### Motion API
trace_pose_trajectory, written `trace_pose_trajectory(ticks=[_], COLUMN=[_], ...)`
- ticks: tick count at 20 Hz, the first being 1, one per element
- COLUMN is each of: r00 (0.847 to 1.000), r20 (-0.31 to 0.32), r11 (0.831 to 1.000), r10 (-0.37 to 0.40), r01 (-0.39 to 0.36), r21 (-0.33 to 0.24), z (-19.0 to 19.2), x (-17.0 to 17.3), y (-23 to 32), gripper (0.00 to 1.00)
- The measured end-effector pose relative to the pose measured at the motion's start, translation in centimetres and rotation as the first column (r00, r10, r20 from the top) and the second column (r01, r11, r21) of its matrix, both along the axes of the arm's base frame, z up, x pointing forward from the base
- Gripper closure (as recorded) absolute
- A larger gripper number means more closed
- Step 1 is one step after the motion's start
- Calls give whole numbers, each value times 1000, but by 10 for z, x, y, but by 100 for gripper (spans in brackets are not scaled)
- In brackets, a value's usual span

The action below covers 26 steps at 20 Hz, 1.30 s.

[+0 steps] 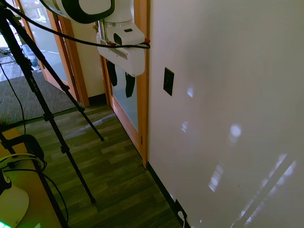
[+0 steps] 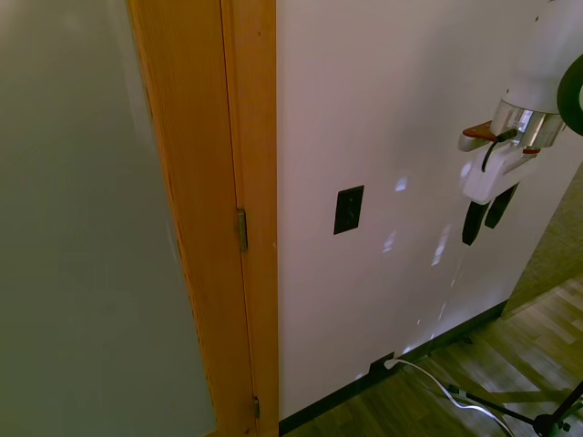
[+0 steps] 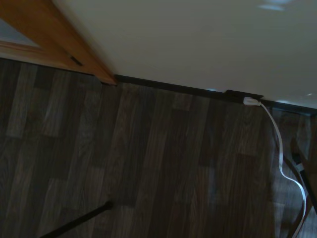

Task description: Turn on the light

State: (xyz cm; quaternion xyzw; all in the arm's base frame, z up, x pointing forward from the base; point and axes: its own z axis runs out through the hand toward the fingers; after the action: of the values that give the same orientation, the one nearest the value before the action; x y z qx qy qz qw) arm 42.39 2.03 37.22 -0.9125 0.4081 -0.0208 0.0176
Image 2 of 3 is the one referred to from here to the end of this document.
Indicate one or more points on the white wrist camera red top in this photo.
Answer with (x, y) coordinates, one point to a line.
(476, 135)

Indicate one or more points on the wooden door frame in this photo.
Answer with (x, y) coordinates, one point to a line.
(205, 182)

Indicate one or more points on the brass door hinge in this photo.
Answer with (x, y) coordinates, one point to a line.
(256, 407)
(242, 230)

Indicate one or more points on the black light switch plate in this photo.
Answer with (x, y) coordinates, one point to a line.
(348, 210)

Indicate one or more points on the frosted glass door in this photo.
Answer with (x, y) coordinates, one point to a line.
(77, 218)

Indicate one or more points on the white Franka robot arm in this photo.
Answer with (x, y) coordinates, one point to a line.
(533, 54)

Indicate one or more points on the dark baseboard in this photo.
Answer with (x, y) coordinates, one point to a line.
(346, 393)

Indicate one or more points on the black tripod stand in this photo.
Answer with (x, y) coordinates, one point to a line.
(546, 421)

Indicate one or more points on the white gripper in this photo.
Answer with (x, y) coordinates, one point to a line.
(485, 179)

